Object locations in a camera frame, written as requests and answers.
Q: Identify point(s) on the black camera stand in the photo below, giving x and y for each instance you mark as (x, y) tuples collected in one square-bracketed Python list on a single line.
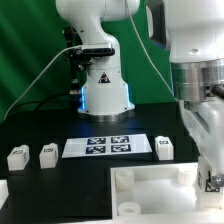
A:
[(78, 62)]

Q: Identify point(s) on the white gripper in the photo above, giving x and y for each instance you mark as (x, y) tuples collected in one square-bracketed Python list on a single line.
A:
[(205, 124)]

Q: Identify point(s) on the grey depth camera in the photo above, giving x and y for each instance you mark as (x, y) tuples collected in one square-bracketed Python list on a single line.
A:
[(103, 49)]

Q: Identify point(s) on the white fiducial marker sheet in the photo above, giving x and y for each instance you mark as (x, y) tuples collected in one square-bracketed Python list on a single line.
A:
[(106, 146)]

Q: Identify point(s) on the white square tabletop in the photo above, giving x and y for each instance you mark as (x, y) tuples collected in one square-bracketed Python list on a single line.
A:
[(162, 194)]

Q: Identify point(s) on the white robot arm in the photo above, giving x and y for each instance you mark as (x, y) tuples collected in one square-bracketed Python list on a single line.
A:
[(193, 31)]

